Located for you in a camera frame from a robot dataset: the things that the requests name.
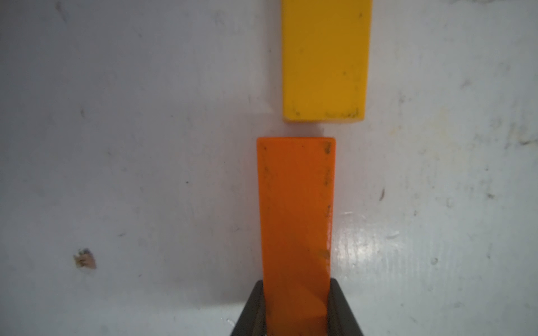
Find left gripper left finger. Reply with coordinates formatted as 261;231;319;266
231;280;266;336

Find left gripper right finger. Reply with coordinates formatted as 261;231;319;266
327;278;364;336

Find orange vertical block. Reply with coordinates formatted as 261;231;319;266
256;137;336;335

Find yellow-orange block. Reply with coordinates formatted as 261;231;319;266
281;0;373;123

